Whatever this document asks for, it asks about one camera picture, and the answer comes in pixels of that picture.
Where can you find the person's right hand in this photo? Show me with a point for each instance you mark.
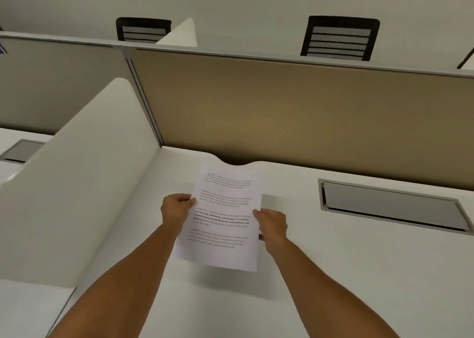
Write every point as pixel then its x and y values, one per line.
pixel 273 226

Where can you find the person's left hand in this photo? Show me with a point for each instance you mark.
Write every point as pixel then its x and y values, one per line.
pixel 174 210

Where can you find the person's right thumb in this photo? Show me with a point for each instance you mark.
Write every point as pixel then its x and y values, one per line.
pixel 258 214

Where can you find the person's left thumb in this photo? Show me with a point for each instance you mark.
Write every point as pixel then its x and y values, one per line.
pixel 187 199

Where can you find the white printed paper sheet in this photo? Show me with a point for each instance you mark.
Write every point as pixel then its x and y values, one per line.
pixel 222 215

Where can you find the person's right forearm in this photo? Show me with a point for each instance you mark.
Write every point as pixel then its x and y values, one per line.
pixel 329 293

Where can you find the person's left forearm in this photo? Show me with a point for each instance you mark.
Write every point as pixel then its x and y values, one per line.
pixel 111 289

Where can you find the beige desk partition panel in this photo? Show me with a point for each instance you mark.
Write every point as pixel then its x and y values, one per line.
pixel 296 115

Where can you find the white side divider panel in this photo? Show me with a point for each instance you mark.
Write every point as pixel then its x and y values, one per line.
pixel 179 33
pixel 74 193

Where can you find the grey desk partition panel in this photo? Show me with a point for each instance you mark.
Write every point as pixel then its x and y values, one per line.
pixel 59 86

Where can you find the black mesh office chair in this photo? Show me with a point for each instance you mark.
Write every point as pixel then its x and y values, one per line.
pixel 142 30
pixel 339 37

